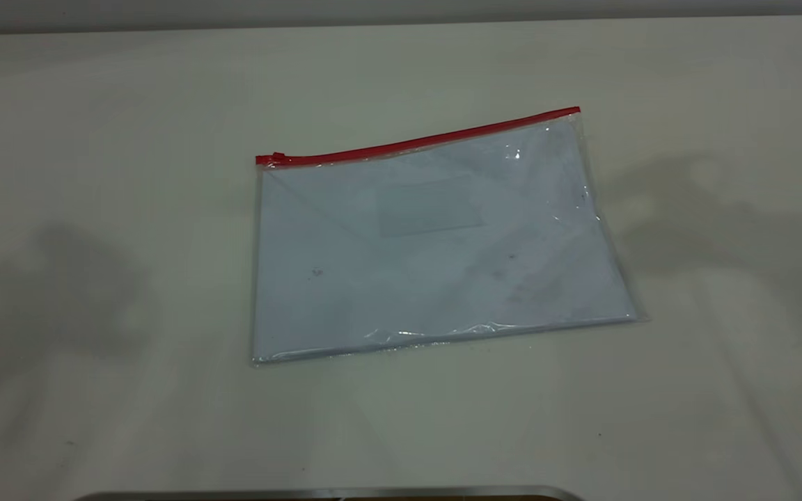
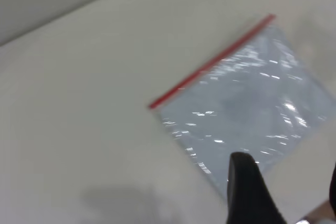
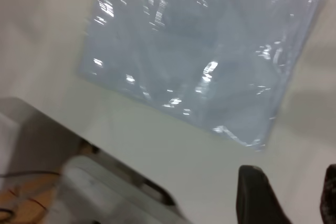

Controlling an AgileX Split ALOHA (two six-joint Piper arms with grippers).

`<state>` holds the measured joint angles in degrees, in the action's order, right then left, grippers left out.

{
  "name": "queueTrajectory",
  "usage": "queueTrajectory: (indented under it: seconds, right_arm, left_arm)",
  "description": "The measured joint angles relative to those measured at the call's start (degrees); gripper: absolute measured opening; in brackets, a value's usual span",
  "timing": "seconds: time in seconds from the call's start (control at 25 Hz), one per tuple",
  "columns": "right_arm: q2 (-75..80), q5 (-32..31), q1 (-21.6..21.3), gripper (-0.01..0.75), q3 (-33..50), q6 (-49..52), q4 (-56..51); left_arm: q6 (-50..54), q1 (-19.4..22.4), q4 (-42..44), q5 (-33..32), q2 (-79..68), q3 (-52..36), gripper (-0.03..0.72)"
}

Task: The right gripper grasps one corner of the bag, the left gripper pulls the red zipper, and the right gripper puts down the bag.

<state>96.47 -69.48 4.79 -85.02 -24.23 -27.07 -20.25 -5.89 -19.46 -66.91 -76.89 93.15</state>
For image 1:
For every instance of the clear plastic zipper bag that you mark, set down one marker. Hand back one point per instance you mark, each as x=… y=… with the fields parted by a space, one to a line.
x=443 y=264

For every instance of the white paper stack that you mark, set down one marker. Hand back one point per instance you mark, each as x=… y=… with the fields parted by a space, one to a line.
x=408 y=285

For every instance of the red zipper slider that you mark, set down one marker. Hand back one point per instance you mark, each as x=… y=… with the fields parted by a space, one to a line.
x=278 y=158

